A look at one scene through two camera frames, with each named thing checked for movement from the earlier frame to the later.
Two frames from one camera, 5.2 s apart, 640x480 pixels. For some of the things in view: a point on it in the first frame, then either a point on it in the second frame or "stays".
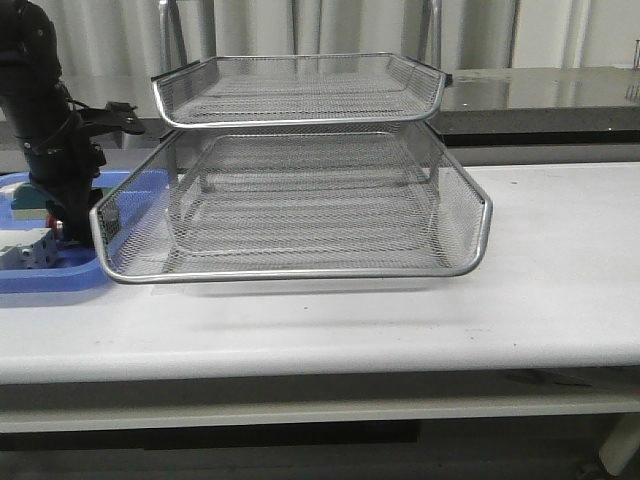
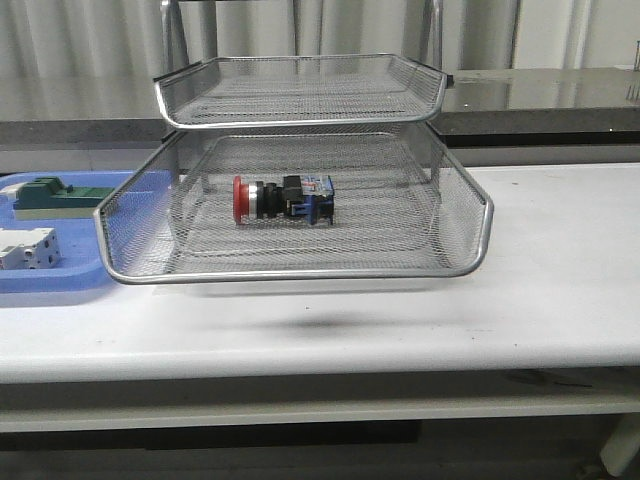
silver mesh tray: x=292 y=201 stays
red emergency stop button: x=51 y=223 → x=310 y=197
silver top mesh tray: x=261 y=89 stays
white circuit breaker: x=28 y=248 stays
